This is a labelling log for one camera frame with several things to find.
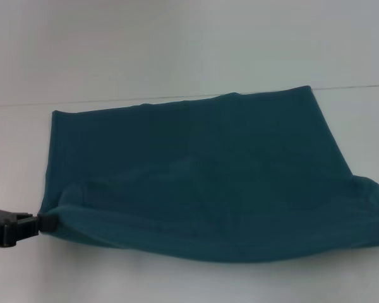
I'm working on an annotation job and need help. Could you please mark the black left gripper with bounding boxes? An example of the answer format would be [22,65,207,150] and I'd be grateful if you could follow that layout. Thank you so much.
[0,208,59,249]

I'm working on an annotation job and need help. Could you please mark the teal shirt with FREE print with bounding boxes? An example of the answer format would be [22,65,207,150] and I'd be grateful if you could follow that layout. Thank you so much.
[39,85,379,263]

